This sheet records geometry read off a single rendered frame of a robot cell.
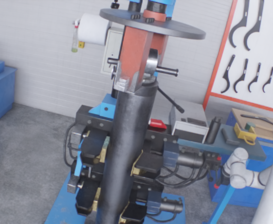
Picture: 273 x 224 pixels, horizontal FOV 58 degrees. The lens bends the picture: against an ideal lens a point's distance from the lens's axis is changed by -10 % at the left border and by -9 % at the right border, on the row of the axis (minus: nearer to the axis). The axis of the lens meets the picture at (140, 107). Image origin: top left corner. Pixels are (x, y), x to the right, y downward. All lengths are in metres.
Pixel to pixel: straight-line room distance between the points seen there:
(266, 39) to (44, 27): 2.98
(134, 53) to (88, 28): 1.13
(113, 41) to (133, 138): 1.02
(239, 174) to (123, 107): 0.73
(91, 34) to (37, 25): 1.64
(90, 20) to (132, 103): 1.08
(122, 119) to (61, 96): 2.51
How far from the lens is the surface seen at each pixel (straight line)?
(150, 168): 1.60
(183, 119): 1.83
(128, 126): 1.52
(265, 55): 3.72
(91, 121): 1.87
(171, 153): 1.76
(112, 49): 2.33
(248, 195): 3.20
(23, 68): 4.09
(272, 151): 2.90
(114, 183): 1.78
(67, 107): 4.00
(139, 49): 1.23
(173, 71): 1.52
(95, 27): 2.30
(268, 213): 1.00
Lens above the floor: 1.95
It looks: 24 degrees down
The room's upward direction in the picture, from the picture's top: 13 degrees clockwise
